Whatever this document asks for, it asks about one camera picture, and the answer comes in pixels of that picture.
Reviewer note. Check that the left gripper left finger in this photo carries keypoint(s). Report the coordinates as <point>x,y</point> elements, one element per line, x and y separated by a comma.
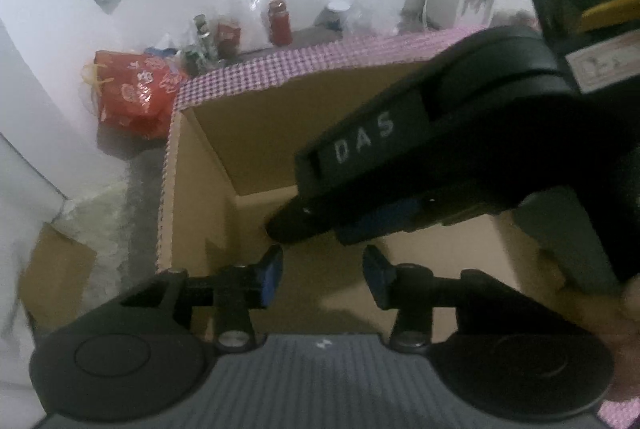
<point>230,293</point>

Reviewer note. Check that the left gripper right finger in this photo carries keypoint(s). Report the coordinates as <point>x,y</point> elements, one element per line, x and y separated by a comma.
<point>482,304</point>

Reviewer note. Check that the right hand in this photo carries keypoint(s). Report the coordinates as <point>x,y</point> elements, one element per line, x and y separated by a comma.
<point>615,320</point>

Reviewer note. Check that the brown cardboard box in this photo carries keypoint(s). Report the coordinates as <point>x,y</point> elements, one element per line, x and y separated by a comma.
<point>230,165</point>

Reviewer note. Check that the small cardboard piece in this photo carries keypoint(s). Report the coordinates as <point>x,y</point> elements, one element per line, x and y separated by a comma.
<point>52,285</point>

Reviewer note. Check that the red plastic bag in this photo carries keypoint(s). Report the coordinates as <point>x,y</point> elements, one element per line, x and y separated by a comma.
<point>134,92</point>

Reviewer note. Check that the purple checkered tablecloth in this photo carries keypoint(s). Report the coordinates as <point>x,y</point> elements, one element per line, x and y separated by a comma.
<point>277,68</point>

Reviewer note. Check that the white blue bowl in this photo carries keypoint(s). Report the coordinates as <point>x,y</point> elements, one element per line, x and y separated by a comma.
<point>336,12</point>

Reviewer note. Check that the green glass bottle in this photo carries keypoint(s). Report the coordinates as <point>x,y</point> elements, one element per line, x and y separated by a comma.
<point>206,39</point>

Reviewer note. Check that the red cup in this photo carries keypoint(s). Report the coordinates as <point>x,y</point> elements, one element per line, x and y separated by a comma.
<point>228,38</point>

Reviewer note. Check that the red thermos bottle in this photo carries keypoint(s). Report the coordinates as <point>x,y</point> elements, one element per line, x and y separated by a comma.
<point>279,23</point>

